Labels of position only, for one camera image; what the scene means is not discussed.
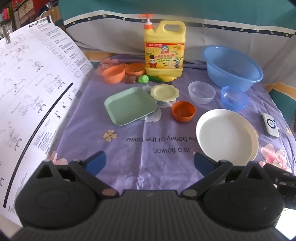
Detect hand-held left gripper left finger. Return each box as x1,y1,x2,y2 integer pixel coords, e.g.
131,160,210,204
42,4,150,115
35,151,118,199

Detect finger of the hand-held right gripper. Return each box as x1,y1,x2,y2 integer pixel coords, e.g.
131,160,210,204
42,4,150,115
263,163,296,184

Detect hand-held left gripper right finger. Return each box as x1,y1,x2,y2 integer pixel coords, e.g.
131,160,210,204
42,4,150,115
181,151,266,199

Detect small blue translucent bowl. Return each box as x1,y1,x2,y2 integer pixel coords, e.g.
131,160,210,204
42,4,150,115
220,86,249,111

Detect white round plate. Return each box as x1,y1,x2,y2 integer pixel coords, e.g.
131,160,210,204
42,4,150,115
196,109,259,166

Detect purple floral cloth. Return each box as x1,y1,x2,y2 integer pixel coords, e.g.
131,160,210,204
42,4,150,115
54,54,296,191

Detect white power bank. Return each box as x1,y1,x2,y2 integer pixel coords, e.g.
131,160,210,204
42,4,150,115
261,113,280,139

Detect dark orange bowl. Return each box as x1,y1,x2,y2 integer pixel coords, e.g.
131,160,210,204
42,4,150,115
171,101,196,122

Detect green square plate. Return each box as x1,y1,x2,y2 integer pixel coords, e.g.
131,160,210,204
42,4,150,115
104,87,158,126

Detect teal yellow patterned sheet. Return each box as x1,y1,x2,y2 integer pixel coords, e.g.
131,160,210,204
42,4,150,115
268,81,296,131

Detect clear plastic bowl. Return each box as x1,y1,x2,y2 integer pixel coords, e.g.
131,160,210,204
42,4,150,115
188,81,216,105

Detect yellow flower-shaped plate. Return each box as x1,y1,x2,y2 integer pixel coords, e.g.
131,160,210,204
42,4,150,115
150,84,180,102

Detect light orange toy cup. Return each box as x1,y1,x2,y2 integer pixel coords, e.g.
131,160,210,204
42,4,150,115
102,65,125,84

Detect white printed instruction sheet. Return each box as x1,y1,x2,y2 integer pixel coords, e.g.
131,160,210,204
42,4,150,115
0,16,95,227

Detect large blue plastic basin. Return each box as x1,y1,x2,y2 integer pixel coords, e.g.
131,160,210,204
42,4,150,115
203,46,264,93

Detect pink toy food pieces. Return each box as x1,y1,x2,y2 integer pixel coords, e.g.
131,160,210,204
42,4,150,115
96,58,120,76

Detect orange toy dish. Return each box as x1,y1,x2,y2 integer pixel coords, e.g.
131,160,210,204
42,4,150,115
125,63,146,76

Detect yellow detergent pump bottle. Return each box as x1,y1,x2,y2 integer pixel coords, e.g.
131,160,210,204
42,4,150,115
139,14,186,79

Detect grey teal starred quilt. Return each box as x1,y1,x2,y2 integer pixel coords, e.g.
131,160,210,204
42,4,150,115
58,0,296,98

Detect metal binder clip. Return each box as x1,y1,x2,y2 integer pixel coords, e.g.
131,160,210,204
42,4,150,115
1,23,12,45

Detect cluttered shelf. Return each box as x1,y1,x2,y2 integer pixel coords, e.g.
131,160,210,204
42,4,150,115
0,0,60,40

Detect black cable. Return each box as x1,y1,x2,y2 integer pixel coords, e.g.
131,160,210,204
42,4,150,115
277,127,296,163

